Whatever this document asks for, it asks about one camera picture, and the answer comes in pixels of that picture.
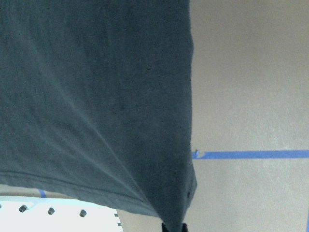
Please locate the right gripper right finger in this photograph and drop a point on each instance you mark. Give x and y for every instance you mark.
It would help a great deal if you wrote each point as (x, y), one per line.
(184, 228)

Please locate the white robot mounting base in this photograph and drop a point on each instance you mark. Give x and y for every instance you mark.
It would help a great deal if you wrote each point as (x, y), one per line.
(31, 214)

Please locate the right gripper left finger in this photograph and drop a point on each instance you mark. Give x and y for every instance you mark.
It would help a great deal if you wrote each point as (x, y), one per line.
(164, 229)

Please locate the brown table mat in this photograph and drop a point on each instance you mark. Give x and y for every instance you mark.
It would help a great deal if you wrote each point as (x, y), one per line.
(250, 120)

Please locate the black graphic t-shirt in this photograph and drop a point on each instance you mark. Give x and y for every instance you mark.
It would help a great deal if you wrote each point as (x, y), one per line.
(95, 102)

